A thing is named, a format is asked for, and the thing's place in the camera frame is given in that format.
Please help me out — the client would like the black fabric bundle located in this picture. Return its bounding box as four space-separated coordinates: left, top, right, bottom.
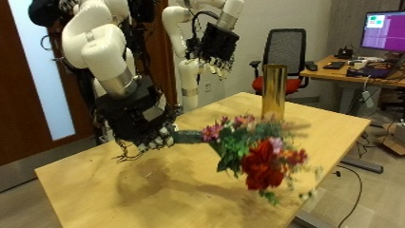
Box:
27 0 66 29

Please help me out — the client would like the computer monitor with purple screen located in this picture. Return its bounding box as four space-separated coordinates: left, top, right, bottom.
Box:
360 9 405 53

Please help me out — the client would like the brown door with glass panel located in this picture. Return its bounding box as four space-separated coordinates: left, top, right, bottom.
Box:
0 0 98 168

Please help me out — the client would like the small black desk device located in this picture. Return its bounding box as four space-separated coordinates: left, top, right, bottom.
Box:
337 46 355 60

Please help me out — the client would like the white power adapter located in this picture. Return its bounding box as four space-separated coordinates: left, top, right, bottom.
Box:
361 89 376 109

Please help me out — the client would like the black floor cable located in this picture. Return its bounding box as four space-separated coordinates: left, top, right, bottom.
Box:
336 164 365 228

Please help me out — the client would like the black keyboard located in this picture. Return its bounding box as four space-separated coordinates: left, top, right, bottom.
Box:
321 61 347 70

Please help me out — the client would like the black mesh red-seat office chair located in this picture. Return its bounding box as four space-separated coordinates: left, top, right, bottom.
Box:
248 28 320 97

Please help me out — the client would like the wooden office desk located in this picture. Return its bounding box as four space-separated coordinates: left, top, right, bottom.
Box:
300 54 405 116

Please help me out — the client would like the cardboard box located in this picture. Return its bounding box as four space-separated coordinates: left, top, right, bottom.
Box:
380 122 405 156

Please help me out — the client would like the grey table foot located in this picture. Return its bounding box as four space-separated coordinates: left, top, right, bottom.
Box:
341 155 385 174
291 210 336 228

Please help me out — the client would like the open laptop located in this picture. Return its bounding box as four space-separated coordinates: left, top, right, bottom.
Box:
361 52 405 80

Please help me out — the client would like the gold cylindrical vase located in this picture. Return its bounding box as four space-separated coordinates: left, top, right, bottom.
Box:
261 64 289 123

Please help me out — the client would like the colourful artificial flower bouquet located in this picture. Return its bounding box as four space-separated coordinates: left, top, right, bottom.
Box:
169 113 324 207

